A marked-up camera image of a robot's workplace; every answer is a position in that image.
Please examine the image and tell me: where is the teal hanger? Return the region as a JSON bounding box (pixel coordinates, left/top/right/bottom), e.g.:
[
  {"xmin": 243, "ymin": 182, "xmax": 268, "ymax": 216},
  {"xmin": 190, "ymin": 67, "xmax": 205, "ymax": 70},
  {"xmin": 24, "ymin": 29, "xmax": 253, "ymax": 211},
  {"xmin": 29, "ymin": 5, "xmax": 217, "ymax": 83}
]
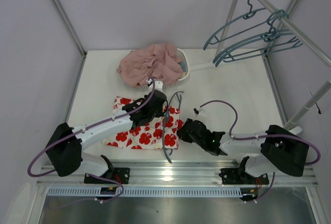
[
  {"xmin": 212, "ymin": 10, "xmax": 303, "ymax": 67},
  {"xmin": 203, "ymin": 8, "xmax": 303, "ymax": 67},
  {"xmin": 203, "ymin": 0, "xmax": 269, "ymax": 51},
  {"xmin": 161, "ymin": 91, "xmax": 185, "ymax": 164}
]

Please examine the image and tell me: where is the red poppy print skirt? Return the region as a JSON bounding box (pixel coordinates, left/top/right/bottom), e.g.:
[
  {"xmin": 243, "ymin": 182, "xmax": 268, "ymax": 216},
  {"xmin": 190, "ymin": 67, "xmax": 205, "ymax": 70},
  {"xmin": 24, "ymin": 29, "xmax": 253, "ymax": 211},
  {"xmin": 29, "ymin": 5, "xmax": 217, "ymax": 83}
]
[{"xmin": 102, "ymin": 105, "xmax": 184, "ymax": 150}]

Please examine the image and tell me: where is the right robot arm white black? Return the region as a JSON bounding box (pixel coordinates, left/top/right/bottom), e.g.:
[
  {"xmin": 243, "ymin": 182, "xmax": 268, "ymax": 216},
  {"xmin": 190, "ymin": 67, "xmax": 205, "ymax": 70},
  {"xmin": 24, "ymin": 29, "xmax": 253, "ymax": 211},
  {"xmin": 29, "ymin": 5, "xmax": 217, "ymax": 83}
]
[{"xmin": 177, "ymin": 119, "xmax": 309, "ymax": 185}]

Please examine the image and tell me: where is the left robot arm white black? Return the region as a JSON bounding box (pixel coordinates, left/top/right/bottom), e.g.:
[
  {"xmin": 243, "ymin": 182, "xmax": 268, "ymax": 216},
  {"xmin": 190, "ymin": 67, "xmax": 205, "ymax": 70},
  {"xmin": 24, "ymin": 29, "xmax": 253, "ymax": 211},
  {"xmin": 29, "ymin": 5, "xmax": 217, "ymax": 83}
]
[{"xmin": 46, "ymin": 90, "xmax": 167, "ymax": 177}]

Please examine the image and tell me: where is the pink crumpled garment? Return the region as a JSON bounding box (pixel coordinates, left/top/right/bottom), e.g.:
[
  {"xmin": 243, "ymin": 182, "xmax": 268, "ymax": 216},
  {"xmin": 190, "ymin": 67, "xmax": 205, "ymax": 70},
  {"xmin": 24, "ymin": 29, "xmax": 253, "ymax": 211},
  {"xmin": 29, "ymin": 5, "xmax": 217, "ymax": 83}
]
[{"xmin": 116, "ymin": 42, "xmax": 185, "ymax": 87}]

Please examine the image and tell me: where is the white laundry basket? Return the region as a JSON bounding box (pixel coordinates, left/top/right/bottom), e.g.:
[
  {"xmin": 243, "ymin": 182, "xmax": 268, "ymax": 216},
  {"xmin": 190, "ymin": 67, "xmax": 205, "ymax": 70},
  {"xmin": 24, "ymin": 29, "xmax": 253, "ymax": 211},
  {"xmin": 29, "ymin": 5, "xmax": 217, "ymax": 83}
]
[{"xmin": 130, "ymin": 48, "xmax": 192, "ymax": 92}]

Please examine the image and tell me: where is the metal clothes rack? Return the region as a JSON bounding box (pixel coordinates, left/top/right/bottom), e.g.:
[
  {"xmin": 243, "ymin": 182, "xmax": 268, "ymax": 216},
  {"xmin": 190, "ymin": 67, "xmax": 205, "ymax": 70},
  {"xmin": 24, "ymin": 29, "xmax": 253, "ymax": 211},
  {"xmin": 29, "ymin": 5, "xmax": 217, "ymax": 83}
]
[{"xmin": 190, "ymin": 0, "xmax": 331, "ymax": 137}]

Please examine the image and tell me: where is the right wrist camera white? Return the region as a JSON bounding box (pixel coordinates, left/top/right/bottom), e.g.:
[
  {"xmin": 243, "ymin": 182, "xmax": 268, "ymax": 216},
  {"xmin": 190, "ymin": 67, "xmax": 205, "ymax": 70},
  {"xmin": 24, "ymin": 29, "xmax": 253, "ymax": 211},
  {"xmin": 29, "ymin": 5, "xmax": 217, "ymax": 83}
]
[{"xmin": 193, "ymin": 108, "xmax": 208, "ymax": 123}]

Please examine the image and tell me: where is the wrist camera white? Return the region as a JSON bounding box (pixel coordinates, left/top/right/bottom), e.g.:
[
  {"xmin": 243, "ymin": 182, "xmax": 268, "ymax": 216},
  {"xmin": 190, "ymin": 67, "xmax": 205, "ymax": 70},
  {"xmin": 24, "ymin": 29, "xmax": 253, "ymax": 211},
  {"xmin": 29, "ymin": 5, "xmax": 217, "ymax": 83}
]
[
  {"xmin": 193, "ymin": 108, "xmax": 208, "ymax": 123},
  {"xmin": 147, "ymin": 79, "xmax": 163, "ymax": 92}
]

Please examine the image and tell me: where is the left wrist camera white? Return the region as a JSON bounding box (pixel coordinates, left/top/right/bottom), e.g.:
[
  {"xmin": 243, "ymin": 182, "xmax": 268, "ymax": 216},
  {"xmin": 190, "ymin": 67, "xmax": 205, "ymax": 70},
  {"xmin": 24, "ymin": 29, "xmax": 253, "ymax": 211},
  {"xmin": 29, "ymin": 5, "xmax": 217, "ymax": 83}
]
[{"xmin": 147, "ymin": 79, "xmax": 163, "ymax": 92}]

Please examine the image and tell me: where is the right aluminium frame post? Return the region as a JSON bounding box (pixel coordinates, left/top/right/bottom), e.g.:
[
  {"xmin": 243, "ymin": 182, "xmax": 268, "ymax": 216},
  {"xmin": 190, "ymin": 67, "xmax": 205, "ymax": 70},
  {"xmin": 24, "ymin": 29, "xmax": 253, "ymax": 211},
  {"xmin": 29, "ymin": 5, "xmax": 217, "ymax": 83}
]
[{"xmin": 262, "ymin": 55, "xmax": 288, "ymax": 125}]

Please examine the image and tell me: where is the aluminium frame post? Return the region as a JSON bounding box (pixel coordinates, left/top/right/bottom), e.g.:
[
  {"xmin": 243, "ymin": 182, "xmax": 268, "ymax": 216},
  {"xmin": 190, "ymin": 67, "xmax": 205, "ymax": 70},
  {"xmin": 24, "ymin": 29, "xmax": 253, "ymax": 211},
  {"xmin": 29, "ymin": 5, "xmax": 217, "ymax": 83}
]
[
  {"xmin": 50, "ymin": 0, "xmax": 87, "ymax": 59},
  {"xmin": 262, "ymin": 55, "xmax": 288, "ymax": 125}
]

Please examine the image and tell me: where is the white slotted cable duct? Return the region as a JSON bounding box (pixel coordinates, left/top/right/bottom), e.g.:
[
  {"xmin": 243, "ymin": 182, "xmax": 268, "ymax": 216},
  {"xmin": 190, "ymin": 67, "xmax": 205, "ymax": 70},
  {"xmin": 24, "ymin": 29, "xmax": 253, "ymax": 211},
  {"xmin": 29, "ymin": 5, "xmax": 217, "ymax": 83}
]
[{"xmin": 47, "ymin": 186, "xmax": 242, "ymax": 198}]

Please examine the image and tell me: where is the aluminium mounting rail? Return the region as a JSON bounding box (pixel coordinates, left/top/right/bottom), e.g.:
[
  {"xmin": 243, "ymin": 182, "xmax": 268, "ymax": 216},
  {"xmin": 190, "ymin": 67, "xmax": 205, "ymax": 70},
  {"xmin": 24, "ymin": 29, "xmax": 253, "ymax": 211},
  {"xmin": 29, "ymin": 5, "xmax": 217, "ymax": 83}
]
[{"xmin": 37, "ymin": 160, "xmax": 318, "ymax": 187}]

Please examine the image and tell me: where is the left aluminium frame post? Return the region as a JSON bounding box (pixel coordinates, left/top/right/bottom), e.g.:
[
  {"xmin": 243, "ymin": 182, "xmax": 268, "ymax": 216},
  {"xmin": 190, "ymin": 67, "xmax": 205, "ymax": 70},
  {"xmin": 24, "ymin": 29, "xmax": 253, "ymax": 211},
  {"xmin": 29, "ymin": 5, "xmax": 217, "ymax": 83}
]
[{"xmin": 50, "ymin": 0, "xmax": 87, "ymax": 59}]

